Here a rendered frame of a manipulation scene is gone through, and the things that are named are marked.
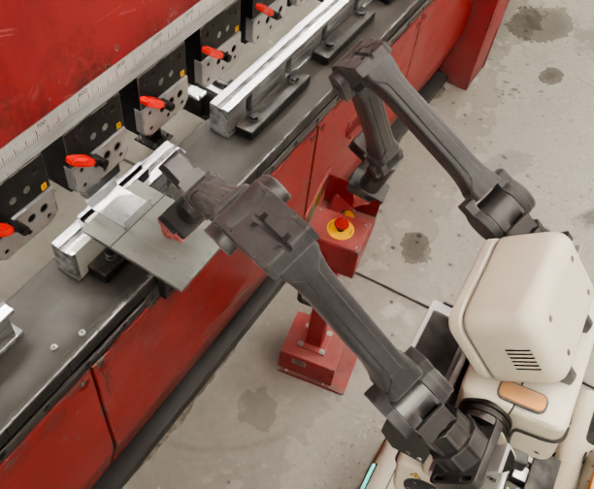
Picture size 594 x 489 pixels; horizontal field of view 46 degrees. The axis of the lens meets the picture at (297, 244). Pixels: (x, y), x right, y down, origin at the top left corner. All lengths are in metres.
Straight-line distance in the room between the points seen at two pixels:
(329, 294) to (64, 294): 0.85
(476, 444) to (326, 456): 1.31
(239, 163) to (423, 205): 1.34
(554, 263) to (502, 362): 0.17
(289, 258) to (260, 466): 1.56
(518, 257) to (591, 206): 2.20
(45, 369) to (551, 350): 0.97
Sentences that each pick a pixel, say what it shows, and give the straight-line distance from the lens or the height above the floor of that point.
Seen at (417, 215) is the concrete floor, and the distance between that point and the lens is 2.96.
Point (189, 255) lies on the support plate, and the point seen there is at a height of 1.00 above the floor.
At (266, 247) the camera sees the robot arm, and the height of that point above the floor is 1.53.
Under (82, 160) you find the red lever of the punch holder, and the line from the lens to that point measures 1.31.
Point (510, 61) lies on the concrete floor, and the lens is 3.91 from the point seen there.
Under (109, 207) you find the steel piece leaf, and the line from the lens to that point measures 1.57.
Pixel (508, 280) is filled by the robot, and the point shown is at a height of 1.36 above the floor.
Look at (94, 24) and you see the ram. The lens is 1.26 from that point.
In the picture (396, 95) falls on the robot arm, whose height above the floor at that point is 1.38.
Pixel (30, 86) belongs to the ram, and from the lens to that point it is 1.20.
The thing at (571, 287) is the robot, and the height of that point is 1.35.
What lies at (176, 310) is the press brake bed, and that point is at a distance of 1.83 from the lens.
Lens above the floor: 2.18
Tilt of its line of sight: 52 degrees down
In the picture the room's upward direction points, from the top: 9 degrees clockwise
